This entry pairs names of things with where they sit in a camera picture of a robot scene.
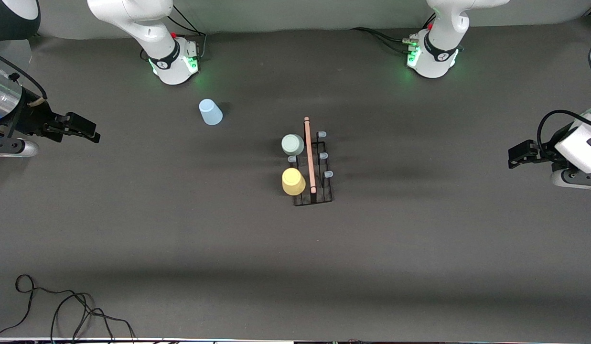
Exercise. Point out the pale green plastic cup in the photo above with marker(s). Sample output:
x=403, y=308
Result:
x=293, y=144

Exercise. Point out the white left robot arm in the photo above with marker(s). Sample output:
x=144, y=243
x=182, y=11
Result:
x=441, y=33

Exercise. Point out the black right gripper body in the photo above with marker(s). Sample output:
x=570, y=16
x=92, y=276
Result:
x=31, y=119

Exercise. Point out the dark grey table cloth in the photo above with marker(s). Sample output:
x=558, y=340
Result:
x=371, y=267

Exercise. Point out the yellow plastic cup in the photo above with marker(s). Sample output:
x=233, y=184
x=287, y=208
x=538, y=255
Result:
x=293, y=181

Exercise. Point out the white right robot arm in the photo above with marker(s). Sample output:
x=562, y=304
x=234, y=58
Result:
x=147, y=28

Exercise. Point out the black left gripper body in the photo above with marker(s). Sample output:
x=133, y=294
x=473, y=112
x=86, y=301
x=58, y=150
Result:
x=546, y=153

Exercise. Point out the light blue plastic cup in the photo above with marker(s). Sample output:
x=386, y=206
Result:
x=210, y=112

